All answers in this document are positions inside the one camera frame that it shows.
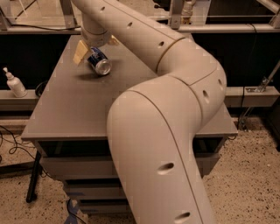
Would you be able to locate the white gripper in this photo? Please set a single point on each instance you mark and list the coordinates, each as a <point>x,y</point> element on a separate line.
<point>94,38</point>

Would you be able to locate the blue pepsi can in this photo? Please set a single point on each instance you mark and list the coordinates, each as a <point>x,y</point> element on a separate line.
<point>99,61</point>

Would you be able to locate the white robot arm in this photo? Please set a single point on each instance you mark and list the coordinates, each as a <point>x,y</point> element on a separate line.
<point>191,88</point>

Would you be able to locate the grey drawer cabinet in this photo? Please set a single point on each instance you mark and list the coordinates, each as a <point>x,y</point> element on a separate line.
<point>70,120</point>

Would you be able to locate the white pump dispenser bottle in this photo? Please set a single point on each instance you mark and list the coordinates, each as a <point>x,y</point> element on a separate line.
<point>15,84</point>

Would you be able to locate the top grey drawer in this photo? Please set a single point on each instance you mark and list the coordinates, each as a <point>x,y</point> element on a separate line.
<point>103,167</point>

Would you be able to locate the grey drawer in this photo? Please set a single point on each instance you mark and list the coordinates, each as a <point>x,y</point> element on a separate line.
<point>104,206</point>
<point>95,191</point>
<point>103,167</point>

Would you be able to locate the middle grey drawer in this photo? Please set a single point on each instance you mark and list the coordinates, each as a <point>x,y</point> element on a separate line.
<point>95,191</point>

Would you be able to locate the bottom grey drawer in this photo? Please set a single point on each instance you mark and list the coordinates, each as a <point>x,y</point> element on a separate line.
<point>104,206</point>

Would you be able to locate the black stand leg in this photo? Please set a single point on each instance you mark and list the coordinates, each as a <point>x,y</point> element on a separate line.
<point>36,171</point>

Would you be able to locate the metal frame rail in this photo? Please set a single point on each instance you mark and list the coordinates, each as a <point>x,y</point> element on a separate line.
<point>205,28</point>

